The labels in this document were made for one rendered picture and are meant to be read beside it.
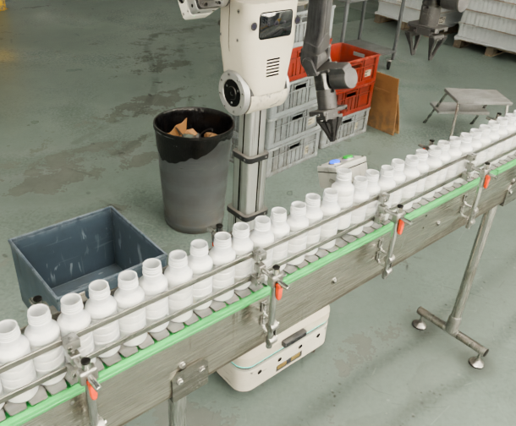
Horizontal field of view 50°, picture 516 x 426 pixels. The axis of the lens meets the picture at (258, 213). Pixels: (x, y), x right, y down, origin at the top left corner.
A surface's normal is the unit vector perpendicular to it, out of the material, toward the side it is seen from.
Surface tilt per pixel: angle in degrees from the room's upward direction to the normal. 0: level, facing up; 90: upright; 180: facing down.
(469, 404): 0
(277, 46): 90
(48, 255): 90
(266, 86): 90
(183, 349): 90
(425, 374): 0
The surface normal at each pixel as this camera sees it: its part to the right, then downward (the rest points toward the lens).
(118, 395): 0.65, 0.43
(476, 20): -0.73, 0.32
